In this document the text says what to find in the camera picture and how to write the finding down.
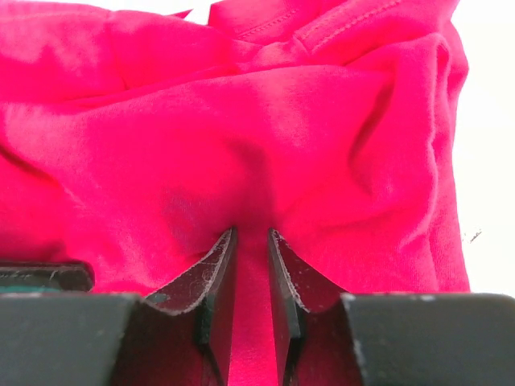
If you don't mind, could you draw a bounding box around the red t shirt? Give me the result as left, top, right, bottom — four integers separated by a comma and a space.
1, 1, 469, 385

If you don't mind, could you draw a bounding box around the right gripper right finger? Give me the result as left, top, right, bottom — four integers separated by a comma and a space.
267, 230, 514, 385

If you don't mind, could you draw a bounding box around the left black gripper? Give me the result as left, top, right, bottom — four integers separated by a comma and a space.
1, 261, 94, 293

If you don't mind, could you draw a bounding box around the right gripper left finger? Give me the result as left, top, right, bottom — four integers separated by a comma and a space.
1, 229, 237, 385

